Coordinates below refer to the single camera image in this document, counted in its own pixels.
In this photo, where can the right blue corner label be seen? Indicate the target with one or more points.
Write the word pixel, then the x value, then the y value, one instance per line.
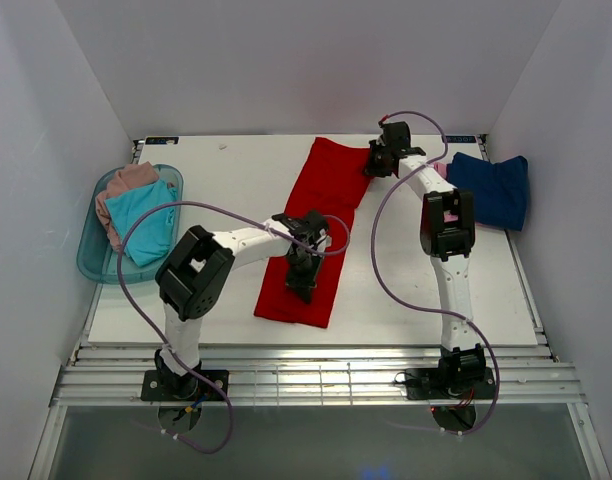
pixel 461 139

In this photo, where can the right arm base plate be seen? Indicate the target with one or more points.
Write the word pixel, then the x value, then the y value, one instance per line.
pixel 429 384

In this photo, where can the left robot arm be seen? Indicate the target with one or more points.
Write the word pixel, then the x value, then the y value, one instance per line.
pixel 194 274

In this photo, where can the aluminium rail frame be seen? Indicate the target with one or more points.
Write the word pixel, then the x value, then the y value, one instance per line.
pixel 277 377

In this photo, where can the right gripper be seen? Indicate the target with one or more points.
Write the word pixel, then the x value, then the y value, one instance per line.
pixel 370 168

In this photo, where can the turquoise t shirt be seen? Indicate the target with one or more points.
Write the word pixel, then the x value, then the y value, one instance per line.
pixel 152 239

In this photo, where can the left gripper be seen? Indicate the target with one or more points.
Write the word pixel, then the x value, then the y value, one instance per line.
pixel 305 285

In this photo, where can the blue corner label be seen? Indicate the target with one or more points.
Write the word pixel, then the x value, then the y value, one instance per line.
pixel 461 139
pixel 161 140

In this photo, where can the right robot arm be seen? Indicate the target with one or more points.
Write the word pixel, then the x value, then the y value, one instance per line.
pixel 447 237

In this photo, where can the navy blue folded t shirt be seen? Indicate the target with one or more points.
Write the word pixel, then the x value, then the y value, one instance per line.
pixel 501 190

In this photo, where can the left blue corner label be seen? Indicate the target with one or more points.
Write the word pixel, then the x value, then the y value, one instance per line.
pixel 161 140

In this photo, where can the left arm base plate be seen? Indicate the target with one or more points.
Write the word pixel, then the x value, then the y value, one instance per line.
pixel 156 389

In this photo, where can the light pink folded t shirt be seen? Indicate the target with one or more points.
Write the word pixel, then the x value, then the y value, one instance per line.
pixel 442 169

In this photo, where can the dusty pink t shirt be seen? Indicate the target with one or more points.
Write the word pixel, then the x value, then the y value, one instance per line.
pixel 125 179

